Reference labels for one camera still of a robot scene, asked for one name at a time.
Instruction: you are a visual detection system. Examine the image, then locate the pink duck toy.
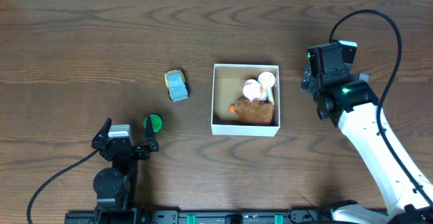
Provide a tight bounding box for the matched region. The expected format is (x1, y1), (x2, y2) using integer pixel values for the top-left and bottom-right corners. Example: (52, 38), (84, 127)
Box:
(242, 79), (267, 102)

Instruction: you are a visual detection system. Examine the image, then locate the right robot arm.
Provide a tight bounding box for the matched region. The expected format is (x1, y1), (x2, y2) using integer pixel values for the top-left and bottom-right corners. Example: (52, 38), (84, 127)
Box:
(301, 41), (432, 223)

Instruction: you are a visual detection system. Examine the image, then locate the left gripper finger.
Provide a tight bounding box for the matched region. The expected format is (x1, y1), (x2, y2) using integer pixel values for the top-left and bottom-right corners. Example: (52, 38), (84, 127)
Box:
(95, 117), (112, 142)
(144, 115), (156, 145)

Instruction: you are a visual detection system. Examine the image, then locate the right black cable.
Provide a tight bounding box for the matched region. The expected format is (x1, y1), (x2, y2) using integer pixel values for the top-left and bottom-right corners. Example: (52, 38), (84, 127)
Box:
(328, 9), (433, 208)

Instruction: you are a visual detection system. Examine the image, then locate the yellow grey toy car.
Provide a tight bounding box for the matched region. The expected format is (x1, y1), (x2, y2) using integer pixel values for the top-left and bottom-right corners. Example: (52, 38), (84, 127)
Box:
(164, 70), (189, 102)

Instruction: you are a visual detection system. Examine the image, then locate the black cable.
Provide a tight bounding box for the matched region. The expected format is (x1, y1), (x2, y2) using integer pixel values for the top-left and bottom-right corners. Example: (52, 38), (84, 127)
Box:
(328, 9), (433, 208)
(26, 148), (99, 224)

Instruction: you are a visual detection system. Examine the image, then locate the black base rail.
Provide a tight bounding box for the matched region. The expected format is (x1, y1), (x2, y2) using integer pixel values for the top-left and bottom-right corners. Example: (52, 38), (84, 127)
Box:
(64, 200), (390, 224)

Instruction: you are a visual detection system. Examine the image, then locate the left black cable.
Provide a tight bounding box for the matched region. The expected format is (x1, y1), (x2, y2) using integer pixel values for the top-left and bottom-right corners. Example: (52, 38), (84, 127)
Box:
(26, 148), (99, 224)

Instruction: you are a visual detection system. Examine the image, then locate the small wooden rattle drum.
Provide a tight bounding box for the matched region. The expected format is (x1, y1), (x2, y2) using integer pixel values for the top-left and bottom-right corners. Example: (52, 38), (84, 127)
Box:
(258, 72), (276, 105)

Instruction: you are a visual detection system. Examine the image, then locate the green round toy disc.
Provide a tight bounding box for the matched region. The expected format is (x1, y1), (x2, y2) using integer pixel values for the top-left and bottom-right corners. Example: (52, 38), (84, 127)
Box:
(143, 114), (163, 133)

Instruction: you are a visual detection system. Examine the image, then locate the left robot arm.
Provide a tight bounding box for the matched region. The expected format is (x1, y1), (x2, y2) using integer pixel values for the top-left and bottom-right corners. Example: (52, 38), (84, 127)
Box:
(91, 116), (159, 223)

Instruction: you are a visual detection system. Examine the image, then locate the brown plush toy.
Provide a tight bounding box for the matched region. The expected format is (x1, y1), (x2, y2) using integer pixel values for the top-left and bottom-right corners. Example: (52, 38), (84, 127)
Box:
(229, 97), (275, 125)

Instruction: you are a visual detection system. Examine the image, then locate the white cardboard box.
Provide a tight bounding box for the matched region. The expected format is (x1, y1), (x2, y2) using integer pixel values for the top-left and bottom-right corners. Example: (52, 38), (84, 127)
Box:
(210, 64), (281, 137)

